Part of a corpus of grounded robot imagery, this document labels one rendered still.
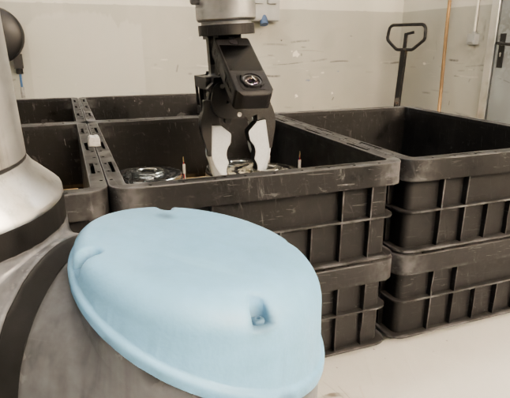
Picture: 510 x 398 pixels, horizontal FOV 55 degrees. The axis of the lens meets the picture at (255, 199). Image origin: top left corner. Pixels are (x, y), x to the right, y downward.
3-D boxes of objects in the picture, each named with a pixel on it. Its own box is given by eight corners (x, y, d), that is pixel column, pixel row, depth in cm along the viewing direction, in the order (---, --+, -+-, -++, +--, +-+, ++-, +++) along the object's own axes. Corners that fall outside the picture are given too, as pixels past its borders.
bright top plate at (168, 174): (186, 183, 70) (186, 179, 70) (114, 189, 67) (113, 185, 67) (177, 167, 79) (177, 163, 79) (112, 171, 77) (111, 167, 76)
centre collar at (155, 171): (166, 177, 72) (166, 173, 71) (131, 179, 70) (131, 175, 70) (162, 169, 76) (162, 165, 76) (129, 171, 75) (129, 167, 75)
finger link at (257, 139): (263, 171, 73) (249, 111, 70) (279, 181, 68) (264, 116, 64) (244, 178, 72) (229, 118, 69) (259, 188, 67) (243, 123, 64)
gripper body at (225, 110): (246, 112, 71) (241, 24, 68) (269, 120, 64) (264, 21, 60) (196, 118, 69) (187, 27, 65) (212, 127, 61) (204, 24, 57)
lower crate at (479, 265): (572, 306, 68) (590, 224, 64) (391, 351, 58) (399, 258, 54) (396, 215, 104) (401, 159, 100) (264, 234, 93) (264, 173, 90)
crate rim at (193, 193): (406, 183, 52) (409, 161, 51) (112, 217, 42) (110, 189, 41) (264, 126, 87) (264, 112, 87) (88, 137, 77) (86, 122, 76)
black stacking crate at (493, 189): (586, 231, 65) (605, 146, 61) (399, 265, 55) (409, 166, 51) (400, 165, 100) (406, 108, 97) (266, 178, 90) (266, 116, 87)
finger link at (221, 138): (215, 182, 71) (222, 118, 69) (228, 193, 66) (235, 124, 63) (194, 182, 70) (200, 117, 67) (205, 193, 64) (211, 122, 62)
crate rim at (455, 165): (605, 160, 62) (609, 141, 61) (406, 183, 52) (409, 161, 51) (405, 118, 97) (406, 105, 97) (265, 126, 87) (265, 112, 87)
